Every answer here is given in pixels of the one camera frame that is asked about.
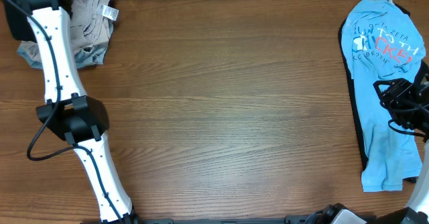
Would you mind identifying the black t-shirt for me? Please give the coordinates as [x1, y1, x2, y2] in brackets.
[4, 0, 36, 42]

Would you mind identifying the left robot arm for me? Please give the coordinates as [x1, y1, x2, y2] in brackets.
[15, 0, 139, 223]

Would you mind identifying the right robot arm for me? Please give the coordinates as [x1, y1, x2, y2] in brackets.
[296, 63, 428, 223]

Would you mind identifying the black garment under blue shirt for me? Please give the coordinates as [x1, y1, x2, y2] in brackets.
[339, 0, 426, 192]

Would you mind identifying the light blue printed t-shirt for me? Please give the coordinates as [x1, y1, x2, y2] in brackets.
[342, 0, 426, 193]

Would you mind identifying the folded light denim garment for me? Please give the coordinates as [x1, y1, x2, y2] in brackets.
[17, 19, 113, 69]

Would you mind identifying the folded beige garment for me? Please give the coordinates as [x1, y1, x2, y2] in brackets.
[35, 0, 119, 67]

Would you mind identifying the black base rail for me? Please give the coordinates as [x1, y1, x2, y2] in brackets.
[80, 214, 379, 224]

